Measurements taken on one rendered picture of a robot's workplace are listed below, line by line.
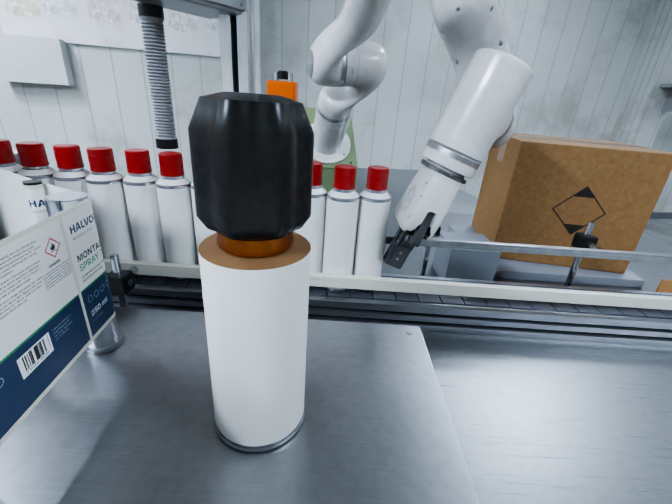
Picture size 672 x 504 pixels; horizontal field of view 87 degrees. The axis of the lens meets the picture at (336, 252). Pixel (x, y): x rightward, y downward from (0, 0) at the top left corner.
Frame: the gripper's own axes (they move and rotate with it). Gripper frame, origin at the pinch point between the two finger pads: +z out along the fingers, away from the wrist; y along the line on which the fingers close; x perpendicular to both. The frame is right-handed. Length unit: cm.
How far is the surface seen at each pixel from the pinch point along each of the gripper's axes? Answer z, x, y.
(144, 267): 17.0, -37.0, 4.2
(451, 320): 5.1, 12.0, 5.4
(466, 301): 1.8, 13.7, 3.2
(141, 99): 51, -168, -261
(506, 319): 1.4, 20.5, 4.8
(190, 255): 13.5, -31.4, 1.6
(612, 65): -155, 223, -354
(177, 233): 10.0, -34.0, 2.5
